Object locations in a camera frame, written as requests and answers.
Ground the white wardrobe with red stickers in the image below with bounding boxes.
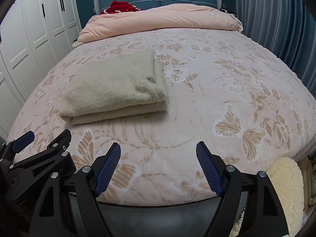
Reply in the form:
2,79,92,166
1,0,81,140

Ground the beige heart-pattern knit sweater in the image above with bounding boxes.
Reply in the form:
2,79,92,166
59,49,168,125

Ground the cream fluffy sleeve cuff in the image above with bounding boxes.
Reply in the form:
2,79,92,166
267,157,304,236

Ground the pink folded duvet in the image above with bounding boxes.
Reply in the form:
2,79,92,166
72,3,243,48

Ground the blue-grey curtain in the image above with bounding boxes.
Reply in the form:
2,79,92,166
236,0,315,94

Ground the red garment on bed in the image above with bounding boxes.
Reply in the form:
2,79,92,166
100,1,141,14

